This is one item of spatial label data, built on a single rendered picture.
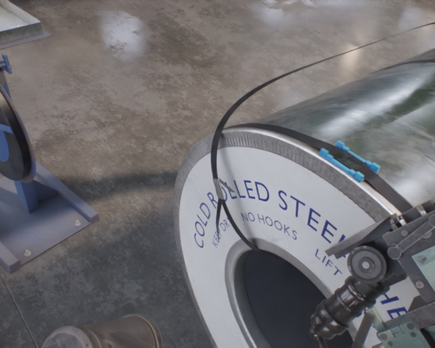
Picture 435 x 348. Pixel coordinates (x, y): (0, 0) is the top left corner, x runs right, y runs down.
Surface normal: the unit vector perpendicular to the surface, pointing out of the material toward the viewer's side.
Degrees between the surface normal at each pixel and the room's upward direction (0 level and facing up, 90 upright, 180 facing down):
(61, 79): 0
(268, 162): 90
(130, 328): 41
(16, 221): 0
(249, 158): 90
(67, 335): 49
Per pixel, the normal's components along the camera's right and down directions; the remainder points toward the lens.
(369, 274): -0.47, 0.00
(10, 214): 0.11, -0.74
